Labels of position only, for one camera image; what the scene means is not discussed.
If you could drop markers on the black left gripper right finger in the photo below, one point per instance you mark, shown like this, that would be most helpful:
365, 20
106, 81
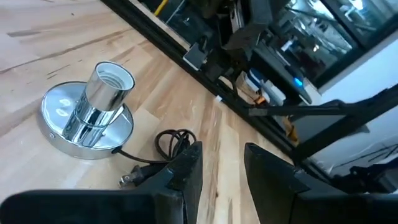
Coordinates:
311, 208

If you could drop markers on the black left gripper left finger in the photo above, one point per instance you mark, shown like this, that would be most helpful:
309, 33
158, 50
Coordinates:
109, 208

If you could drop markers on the chrome lamp socket base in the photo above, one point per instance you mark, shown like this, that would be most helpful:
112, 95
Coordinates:
99, 105

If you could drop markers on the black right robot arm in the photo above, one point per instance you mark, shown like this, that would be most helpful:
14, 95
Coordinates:
245, 34

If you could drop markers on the black network switch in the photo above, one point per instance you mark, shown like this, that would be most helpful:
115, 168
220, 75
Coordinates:
289, 77

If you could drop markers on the black aluminium table frame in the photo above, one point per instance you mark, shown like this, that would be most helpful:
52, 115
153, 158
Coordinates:
161, 40

